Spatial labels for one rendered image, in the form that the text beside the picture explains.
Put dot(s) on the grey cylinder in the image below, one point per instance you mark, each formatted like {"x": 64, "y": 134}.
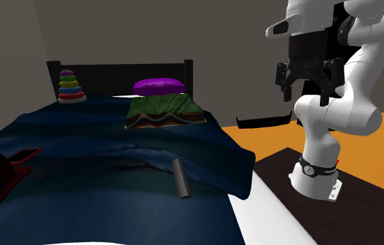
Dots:
{"x": 182, "y": 179}

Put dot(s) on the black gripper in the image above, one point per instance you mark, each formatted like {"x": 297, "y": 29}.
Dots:
{"x": 305, "y": 51}

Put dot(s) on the red phone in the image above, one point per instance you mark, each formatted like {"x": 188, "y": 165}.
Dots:
{"x": 24, "y": 155}

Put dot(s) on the dark brown robot stand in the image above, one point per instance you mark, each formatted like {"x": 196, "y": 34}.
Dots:
{"x": 358, "y": 210}

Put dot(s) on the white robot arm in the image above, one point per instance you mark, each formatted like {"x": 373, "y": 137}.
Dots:
{"x": 320, "y": 146}

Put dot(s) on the bed with dark blue blanket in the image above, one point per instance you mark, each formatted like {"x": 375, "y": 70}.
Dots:
{"x": 93, "y": 135}

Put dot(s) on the green patterned cushion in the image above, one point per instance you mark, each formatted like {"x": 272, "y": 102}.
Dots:
{"x": 164, "y": 110}

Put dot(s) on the purple pillow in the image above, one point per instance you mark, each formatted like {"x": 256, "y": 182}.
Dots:
{"x": 159, "y": 85}

